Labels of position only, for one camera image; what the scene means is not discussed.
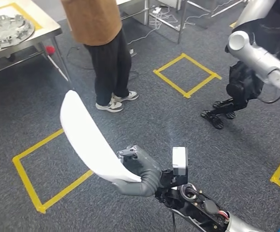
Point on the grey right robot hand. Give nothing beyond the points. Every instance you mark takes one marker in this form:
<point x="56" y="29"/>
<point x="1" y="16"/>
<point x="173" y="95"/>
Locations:
<point x="147" y="176"/>

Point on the white curved plastic part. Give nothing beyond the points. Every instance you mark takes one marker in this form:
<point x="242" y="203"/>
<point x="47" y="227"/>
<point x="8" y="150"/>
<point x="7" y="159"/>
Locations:
<point x="87" y="134"/>

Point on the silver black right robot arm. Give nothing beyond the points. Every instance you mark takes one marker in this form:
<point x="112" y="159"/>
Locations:
<point x="202" y="214"/>

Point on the steel workbench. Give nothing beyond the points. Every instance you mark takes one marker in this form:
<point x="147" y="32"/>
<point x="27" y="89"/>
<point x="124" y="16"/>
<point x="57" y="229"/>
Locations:
<point x="45" y="28"/>

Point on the person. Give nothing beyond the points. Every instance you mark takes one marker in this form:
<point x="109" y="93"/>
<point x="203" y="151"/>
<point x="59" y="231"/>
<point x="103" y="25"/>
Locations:
<point x="101" y="64"/>

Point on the white power strip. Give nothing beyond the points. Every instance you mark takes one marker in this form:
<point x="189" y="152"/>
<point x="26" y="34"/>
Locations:
<point x="157" y="10"/>

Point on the red ball under table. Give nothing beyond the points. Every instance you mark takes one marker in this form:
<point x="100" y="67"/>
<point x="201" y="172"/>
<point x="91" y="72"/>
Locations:
<point x="50" y="50"/>

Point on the silver black humanoid robot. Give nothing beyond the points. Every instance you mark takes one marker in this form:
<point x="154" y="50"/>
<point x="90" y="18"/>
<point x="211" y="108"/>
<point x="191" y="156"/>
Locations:
<point x="256" y="54"/>

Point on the silver wheel hubcap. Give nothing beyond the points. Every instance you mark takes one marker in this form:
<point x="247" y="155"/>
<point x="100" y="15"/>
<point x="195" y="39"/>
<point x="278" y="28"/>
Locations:
<point x="9" y="32"/>

